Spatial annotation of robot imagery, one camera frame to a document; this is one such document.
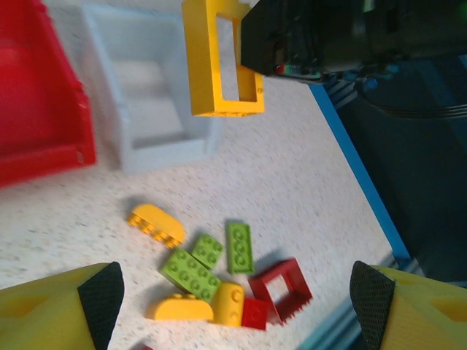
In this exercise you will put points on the yellow curved lego brick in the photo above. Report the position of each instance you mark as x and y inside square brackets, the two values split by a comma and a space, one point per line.
[178, 310]
[157, 220]

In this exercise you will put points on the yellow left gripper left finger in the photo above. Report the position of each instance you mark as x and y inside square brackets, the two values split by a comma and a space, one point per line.
[44, 317]

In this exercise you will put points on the green square lego brick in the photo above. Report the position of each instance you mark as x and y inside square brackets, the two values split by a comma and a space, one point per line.
[207, 251]

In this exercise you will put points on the green lego plate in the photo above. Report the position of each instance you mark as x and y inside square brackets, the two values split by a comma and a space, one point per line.
[239, 248]

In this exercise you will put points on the red lego window frame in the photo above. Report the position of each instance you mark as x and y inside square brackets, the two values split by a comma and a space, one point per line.
[292, 308]

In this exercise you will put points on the grey plastic bin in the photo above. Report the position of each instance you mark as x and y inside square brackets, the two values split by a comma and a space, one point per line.
[153, 91]

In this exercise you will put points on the blue table edge strip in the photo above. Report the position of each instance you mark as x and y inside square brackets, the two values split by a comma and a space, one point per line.
[350, 156]

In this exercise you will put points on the red long lego brick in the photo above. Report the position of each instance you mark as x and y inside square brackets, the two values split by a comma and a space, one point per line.
[144, 347]

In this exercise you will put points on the red plastic bin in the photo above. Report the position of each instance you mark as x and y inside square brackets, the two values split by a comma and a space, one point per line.
[33, 109]

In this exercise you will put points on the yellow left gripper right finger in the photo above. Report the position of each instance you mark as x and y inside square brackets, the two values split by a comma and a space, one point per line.
[419, 321]

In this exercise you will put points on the yellow small lego brick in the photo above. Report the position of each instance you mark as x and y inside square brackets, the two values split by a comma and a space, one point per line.
[228, 304]

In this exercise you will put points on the yellow lego window frame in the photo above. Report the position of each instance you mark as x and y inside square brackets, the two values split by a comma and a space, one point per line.
[202, 73]

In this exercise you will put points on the green long lego brick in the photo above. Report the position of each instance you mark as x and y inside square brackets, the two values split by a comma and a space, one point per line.
[189, 275]

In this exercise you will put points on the red square lego brick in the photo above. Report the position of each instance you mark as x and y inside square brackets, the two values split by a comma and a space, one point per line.
[255, 313]

